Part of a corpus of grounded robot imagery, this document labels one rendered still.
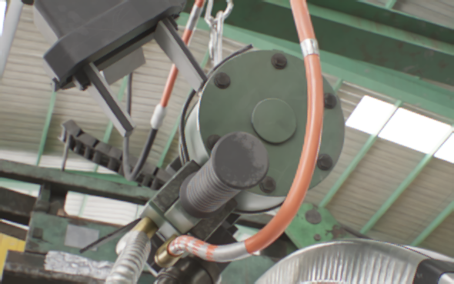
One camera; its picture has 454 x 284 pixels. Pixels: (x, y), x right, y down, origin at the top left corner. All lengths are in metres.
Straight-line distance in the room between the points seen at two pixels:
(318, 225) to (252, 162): 1.38
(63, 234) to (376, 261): 1.12
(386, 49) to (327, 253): 3.17
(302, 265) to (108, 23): 0.38
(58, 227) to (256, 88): 1.06
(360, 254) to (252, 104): 0.17
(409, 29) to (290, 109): 3.47
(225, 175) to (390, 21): 3.60
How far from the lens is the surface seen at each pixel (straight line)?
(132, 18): 0.57
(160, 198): 0.66
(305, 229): 1.86
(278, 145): 0.67
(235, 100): 0.68
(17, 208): 1.79
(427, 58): 3.98
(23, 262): 1.63
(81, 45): 0.55
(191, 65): 0.57
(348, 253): 0.71
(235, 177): 0.50
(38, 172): 1.79
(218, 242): 0.80
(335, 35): 3.77
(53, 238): 1.67
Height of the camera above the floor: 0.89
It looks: 41 degrees up
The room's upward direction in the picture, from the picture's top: straight up
